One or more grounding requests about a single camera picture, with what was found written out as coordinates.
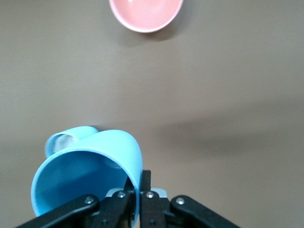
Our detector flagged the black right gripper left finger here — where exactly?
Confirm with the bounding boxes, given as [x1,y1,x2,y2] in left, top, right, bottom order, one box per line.
[16,179,135,228]

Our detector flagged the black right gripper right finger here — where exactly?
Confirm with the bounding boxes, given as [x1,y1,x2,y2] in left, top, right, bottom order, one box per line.
[140,170,241,228]

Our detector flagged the blue cup holding paper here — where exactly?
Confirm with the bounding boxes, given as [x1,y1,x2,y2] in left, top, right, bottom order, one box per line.
[44,125,99,159]

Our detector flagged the pink bowl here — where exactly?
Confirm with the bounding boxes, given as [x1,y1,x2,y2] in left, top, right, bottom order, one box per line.
[108,0,184,33]

